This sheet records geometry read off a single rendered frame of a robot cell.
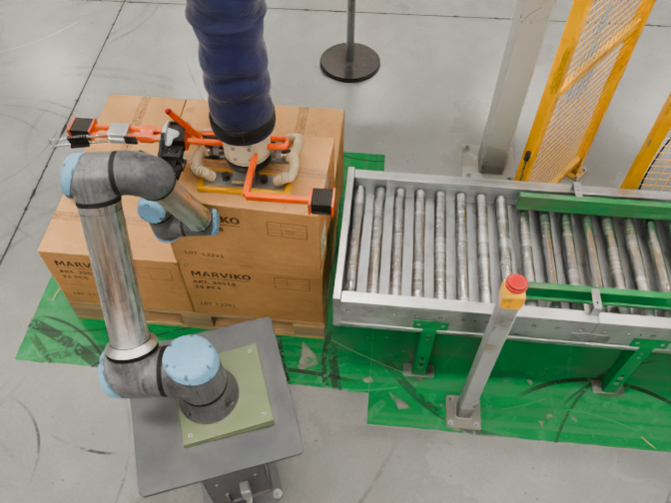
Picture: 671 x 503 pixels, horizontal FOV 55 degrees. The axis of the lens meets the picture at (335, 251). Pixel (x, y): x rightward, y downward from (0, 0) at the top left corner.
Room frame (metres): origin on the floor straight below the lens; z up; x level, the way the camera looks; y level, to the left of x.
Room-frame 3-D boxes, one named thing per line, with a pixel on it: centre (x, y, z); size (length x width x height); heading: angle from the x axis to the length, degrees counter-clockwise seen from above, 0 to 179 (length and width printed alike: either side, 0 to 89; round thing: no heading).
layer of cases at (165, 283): (2.01, 0.60, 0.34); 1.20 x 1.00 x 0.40; 84
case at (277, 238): (1.67, 0.33, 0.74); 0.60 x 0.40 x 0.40; 82
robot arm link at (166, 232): (1.38, 0.58, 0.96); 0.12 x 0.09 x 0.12; 90
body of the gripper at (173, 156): (1.55, 0.58, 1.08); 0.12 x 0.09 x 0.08; 175
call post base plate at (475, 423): (1.09, -0.56, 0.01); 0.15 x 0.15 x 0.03; 84
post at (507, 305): (1.09, -0.56, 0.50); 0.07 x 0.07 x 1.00; 84
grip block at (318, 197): (1.38, 0.04, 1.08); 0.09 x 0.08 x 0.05; 175
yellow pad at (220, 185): (1.57, 0.33, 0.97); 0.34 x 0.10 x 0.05; 85
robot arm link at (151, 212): (1.39, 0.60, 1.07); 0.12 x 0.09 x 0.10; 175
